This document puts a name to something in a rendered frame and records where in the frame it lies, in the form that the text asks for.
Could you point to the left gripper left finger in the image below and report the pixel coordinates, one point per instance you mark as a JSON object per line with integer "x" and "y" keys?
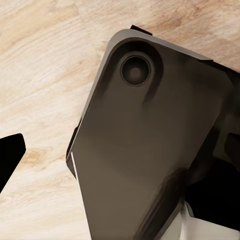
{"x": 12, "y": 150}

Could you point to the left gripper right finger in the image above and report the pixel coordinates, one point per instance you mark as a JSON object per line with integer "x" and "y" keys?
{"x": 232, "y": 149}

